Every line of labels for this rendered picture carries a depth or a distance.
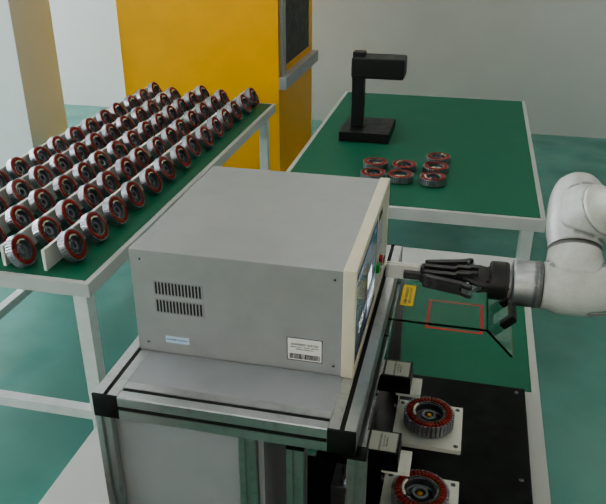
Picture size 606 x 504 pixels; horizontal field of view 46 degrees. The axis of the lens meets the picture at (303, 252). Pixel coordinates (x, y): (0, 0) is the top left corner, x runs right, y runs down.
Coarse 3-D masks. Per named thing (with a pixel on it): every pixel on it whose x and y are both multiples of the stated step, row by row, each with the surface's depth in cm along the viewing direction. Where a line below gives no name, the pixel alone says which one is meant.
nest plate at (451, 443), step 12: (456, 408) 167; (396, 420) 163; (456, 420) 163; (408, 432) 160; (456, 432) 160; (408, 444) 157; (420, 444) 156; (432, 444) 156; (444, 444) 156; (456, 444) 156
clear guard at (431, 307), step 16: (400, 288) 160; (416, 288) 160; (416, 304) 154; (432, 304) 154; (448, 304) 154; (464, 304) 154; (480, 304) 154; (496, 304) 158; (400, 320) 149; (416, 320) 148; (432, 320) 148; (448, 320) 148; (464, 320) 148; (480, 320) 148; (496, 320) 152; (496, 336) 146; (512, 352) 147
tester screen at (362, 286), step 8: (376, 232) 136; (376, 240) 138; (368, 256) 127; (368, 264) 128; (368, 272) 130; (360, 280) 119; (360, 288) 120; (368, 288) 132; (360, 296) 122; (360, 304) 123; (360, 312) 124; (368, 312) 136; (360, 328) 126
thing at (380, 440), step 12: (372, 432) 139; (384, 432) 139; (396, 432) 139; (372, 444) 136; (384, 444) 136; (396, 444) 136; (324, 456) 137; (336, 456) 136; (372, 456) 135; (384, 456) 134; (396, 456) 133; (408, 456) 138; (372, 468) 135; (384, 468) 135; (396, 468) 134; (408, 468) 136
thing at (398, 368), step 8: (392, 360) 160; (384, 368) 158; (392, 368) 158; (400, 368) 158; (408, 368) 158; (384, 376) 156; (392, 376) 155; (400, 376) 155; (408, 376) 155; (384, 384) 156; (392, 384) 156; (400, 384) 155; (408, 384) 155; (416, 384) 159; (400, 392) 156; (408, 392) 156; (416, 392) 156
